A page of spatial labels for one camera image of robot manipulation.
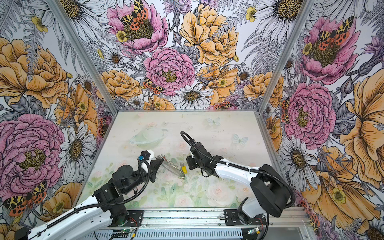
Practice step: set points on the yellow tagged key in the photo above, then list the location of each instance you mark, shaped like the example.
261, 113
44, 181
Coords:
183, 168

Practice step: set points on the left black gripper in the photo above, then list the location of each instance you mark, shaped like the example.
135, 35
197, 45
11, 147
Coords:
154, 167

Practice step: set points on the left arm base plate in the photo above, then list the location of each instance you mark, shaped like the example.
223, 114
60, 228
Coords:
134, 219

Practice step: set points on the silver metal keyring plate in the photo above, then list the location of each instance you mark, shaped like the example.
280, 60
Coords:
171, 167

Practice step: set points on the aluminium front rail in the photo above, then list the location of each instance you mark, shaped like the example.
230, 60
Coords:
175, 218

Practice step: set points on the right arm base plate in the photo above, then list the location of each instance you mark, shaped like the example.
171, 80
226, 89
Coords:
233, 217

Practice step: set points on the white perforated cable duct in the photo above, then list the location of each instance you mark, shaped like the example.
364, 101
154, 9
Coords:
168, 234

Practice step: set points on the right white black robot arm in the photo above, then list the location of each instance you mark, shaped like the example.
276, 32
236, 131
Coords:
272, 193

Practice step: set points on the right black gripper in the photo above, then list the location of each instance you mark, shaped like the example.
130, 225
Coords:
189, 160

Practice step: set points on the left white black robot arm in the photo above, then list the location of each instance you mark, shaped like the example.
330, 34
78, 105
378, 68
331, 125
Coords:
105, 207

